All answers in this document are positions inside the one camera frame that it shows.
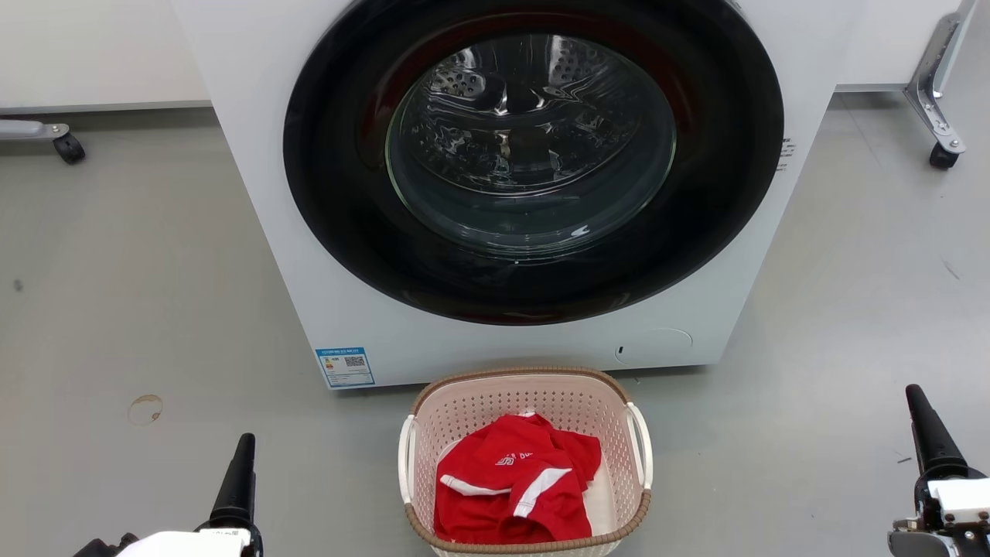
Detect grey frame leg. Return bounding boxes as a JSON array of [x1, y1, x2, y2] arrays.
[[0, 119, 70, 142]]

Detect white front-load washing machine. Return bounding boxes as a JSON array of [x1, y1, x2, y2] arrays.
[[172, 0, 867, 390]]

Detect silver metal frame leg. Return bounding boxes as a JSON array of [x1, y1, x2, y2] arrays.
[[903, 0, 979, 155]]

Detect blue energy label sticker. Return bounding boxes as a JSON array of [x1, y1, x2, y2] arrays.
[[316, 347, 376, 388]]

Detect black round washer door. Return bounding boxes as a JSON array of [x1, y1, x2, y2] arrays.
[[282, 0, 785, 326]]

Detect white garment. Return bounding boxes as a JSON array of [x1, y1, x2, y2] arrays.
[[582, 463, 620, 539]]

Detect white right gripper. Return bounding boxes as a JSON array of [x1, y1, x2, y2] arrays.
[[889, 384, 990, 557]]

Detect round filter cover panel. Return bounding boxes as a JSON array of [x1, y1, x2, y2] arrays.
[[615, 328, 694, 368]]

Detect steel washer drum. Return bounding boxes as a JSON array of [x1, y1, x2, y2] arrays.
[[384, 33, 678, 260]]

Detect red sports shirt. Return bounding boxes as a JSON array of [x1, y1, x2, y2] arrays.
[[433, 413, 603, 544]]

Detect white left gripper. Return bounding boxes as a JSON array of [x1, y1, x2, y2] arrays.
[[116, 433, 264, 557]]

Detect beige plastic laundry basket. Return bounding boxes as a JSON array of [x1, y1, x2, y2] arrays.
[[398, 367, 654, 557]]

